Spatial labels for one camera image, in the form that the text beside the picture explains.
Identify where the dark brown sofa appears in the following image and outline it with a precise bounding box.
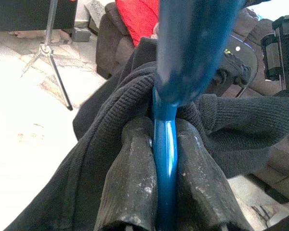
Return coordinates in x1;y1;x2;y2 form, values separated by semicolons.
96;2;289;203

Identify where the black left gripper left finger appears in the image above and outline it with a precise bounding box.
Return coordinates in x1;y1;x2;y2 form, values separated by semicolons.
93;117;159;231

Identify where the black garment red collar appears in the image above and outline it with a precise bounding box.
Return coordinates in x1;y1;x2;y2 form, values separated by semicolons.
3;37;289;231

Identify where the silver clothes rack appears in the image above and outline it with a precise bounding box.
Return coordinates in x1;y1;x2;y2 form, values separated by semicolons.
20;0;74;111

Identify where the grey extension socket box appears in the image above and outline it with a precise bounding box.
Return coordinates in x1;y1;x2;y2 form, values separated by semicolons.
71;26;92;43

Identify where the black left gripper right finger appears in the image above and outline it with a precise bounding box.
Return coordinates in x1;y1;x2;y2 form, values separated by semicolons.
175;119;255;231

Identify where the grey lace covered side table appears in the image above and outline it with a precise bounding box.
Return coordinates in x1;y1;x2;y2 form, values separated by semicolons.
83;0;106;27

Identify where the red cushion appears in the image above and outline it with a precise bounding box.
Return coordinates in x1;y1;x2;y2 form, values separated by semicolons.
115;0;161;48

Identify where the blue plastic hanger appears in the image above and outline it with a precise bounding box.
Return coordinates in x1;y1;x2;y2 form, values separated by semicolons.
151;0;246;231

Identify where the black tv console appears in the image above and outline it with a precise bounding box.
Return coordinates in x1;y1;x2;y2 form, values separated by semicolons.
0;0;78;32

